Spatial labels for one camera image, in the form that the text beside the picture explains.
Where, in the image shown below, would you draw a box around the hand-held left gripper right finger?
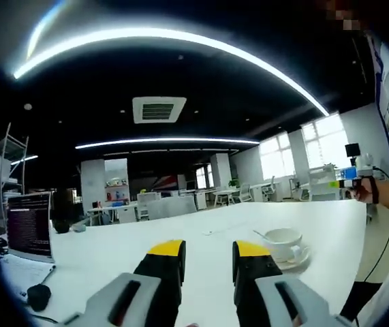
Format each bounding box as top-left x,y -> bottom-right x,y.
231,240 -> 354,327

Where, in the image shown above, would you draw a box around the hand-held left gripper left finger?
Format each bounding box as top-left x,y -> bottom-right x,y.
59,238 -> 187,327

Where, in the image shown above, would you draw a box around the white coffee tray saucer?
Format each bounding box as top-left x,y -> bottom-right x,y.
270,245 -> 313,273

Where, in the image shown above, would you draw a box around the white coffee cup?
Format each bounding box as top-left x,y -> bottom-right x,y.
264,228 -> 304,263

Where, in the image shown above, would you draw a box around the white coffee spoon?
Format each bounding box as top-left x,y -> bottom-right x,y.
252,230 -> 273,243

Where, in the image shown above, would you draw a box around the white tabletop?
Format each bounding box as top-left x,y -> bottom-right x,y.
0,199 -> 369,327

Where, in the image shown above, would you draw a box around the person's right hand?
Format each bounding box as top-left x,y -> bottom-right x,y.
353,178 -> 381,205

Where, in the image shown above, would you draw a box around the black square device on stand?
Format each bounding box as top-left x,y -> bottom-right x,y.
345,142 -> 361,166

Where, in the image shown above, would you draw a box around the white office chair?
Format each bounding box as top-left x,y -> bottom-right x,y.
264,176 -> 277,202
237,183 -> 252,204

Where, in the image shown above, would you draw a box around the person's black trousers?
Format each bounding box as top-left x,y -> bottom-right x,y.
339,281 -> 384,323

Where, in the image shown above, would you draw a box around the white desk partition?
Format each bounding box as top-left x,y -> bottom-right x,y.
136,192 -> 197,221

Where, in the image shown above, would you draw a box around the black computer mouse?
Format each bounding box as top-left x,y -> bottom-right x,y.
26,283 -> 52,313

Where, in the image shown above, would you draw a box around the colourful display shelf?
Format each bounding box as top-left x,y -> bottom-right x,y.
104,176 -> 129,207

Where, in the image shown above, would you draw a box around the silver laptop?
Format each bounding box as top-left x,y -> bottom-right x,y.
1,191 -> 57,300

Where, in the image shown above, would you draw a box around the short ceiling light strip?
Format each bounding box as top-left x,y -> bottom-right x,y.
10,155 -> 40,166

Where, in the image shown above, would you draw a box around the grey shelving rack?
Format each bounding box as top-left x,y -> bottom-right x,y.
0,122 -> 30,205

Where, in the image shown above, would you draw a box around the white ceiling air vent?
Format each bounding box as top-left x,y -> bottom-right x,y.
131,96 -> 187,125

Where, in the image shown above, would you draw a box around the long curved ceiling light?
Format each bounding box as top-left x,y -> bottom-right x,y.
12,27 -> 330,116

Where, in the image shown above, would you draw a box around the red blue wall graphic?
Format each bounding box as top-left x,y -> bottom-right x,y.
153,174 -> 178,191

